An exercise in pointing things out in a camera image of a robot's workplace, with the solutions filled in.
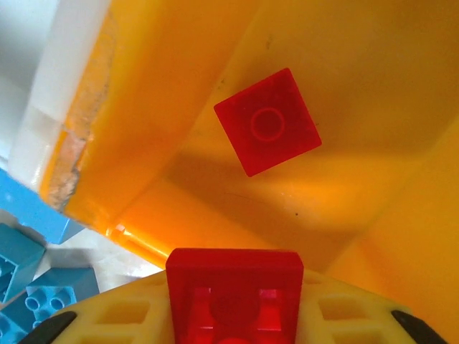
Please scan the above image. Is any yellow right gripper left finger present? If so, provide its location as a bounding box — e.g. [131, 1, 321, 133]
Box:
[21, 270, 177, 344]

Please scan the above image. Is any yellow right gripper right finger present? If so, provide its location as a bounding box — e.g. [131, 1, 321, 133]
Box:
[293, 269, 450, 344]

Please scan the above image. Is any red square lego brick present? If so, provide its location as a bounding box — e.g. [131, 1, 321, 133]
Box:
[213, 67, 323, 178]
[165, 247, 306, 344]

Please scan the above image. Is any white plastic bin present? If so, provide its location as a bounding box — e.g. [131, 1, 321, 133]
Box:
[0, 0, 113, 193]

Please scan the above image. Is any yellow plastic bin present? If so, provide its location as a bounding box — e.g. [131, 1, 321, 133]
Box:
[39, 0, 459, 344]

